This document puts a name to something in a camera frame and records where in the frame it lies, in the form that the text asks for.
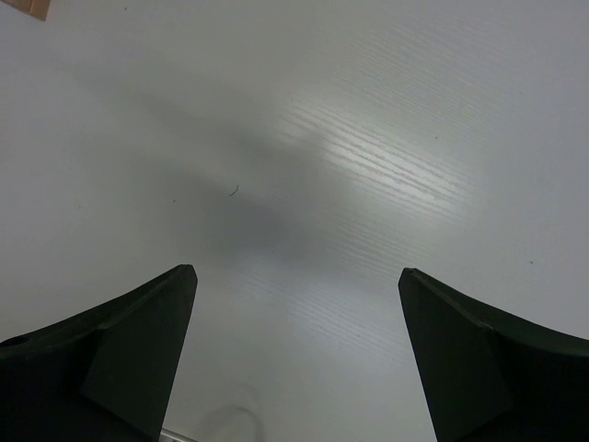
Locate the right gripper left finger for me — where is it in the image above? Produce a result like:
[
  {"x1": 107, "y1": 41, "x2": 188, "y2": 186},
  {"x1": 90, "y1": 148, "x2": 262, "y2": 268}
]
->
[{"x1": 1, "y1": 264, "x2": 198, "y2": 441}]

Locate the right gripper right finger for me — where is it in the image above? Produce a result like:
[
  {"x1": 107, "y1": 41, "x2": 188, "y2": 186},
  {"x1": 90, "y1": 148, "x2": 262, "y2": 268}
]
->
[{"x1": 398, "y1": 268, "x2": 588, "y2": 441}]

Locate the wood block numbered twelve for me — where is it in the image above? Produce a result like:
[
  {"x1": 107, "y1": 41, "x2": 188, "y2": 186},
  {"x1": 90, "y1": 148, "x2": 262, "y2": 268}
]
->
[{"x1": 3, "y1": 0, "x2": 51, "y2": 21}]

